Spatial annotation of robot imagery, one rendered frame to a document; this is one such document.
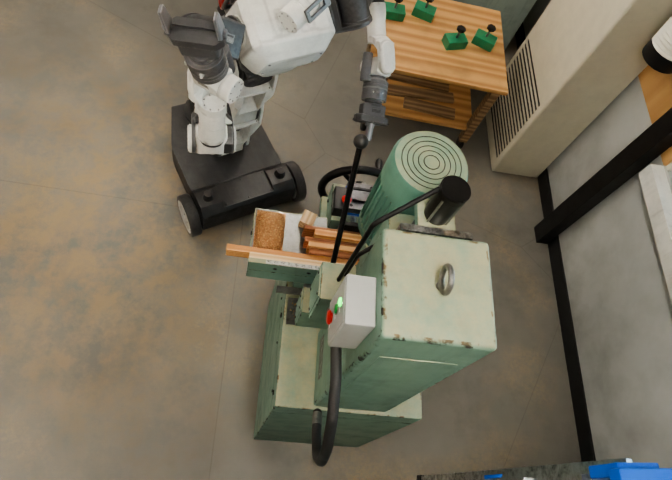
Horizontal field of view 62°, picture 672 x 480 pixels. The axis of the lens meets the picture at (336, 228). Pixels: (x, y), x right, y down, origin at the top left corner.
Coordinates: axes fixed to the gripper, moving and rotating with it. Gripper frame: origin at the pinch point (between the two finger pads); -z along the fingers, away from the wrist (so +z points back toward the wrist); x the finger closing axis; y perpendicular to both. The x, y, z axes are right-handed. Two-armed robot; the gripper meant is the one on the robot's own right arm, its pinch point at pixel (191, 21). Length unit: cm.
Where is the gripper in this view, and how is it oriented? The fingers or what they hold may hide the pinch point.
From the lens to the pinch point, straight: 121.3
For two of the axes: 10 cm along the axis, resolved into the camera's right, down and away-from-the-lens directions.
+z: -0.2, 2.4, 9.7
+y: -1.4, 9.6, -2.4
